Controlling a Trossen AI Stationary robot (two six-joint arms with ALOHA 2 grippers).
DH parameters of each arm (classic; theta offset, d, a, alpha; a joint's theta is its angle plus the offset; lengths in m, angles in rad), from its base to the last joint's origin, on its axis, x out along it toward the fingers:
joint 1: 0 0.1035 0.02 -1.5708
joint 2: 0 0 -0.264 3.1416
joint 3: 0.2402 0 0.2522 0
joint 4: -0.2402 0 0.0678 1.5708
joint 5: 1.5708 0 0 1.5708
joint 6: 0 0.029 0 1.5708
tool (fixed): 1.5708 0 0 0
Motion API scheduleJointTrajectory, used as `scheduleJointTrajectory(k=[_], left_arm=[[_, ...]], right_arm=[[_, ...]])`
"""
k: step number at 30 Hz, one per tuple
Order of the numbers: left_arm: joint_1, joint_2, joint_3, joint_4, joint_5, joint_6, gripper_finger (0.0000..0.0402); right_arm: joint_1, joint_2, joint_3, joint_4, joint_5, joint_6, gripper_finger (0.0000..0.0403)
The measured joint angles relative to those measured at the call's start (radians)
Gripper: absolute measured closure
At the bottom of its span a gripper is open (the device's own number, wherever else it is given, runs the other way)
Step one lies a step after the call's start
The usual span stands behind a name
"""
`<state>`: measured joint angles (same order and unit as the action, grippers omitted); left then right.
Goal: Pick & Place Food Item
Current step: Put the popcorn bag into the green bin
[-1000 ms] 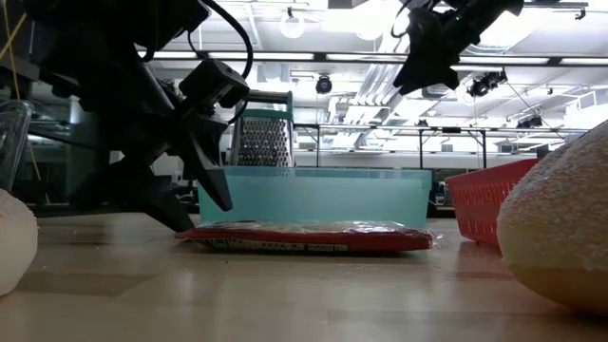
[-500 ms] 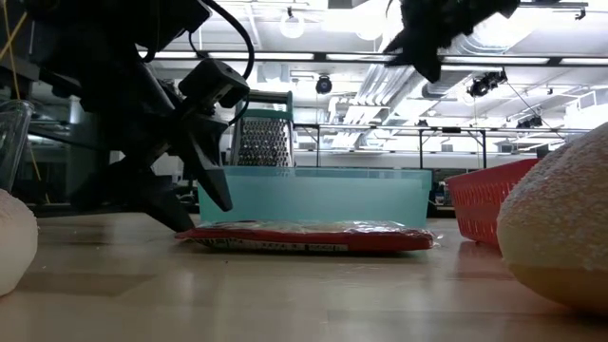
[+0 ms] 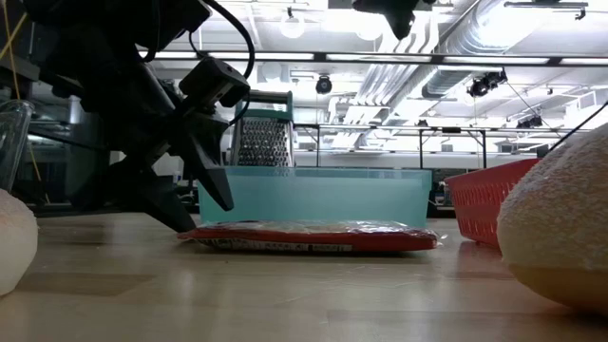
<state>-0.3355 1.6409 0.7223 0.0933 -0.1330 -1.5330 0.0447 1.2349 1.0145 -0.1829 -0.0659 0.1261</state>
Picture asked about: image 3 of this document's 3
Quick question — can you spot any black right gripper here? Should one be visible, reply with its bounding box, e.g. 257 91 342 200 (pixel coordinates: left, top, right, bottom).
351 0 431 42

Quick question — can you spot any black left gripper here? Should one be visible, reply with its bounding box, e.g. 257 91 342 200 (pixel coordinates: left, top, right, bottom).
89 51 236 234

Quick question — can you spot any red popcorn packet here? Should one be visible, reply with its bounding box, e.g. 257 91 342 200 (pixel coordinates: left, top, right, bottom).
178 218 441 253

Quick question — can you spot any pink sugared donut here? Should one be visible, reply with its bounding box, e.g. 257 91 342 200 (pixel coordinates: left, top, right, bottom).
0 188 39 298

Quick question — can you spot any purple sugared oval bun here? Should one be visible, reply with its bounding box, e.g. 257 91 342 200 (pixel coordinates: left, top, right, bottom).
496 123 608 318

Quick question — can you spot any linear ceiling light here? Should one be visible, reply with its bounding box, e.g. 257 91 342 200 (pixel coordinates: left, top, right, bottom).
137 48 608 67

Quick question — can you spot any teal steel box grater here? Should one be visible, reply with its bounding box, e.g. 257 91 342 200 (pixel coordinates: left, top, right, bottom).
229 89 296 168

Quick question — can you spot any teal translucent plastic bin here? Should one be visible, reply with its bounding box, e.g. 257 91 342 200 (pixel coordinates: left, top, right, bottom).
197 164 433 229

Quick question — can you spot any clear plastic container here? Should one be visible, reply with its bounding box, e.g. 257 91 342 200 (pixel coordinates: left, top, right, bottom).
0 98 36 194

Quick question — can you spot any red plastic mesh basket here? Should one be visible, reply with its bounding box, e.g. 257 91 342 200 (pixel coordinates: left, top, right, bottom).
445 158 542 249

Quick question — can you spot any silver ventilation duct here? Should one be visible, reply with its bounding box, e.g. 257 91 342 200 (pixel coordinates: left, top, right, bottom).
420 0 519 99

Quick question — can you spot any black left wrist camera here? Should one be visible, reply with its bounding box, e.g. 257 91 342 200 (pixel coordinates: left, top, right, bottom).
178 56 252 109

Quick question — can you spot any black aluminium table frame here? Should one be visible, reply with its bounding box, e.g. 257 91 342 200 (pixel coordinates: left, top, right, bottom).
28 202 450 220

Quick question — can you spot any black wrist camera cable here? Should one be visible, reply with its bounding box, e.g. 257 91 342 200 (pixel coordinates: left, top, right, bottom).
189 0 257 125

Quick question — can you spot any thin black cable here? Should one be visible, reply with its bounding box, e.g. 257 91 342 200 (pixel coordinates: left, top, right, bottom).
545 102 608 153

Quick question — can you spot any yellow hanging cable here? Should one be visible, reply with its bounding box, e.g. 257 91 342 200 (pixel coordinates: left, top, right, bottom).
0 0 51 205

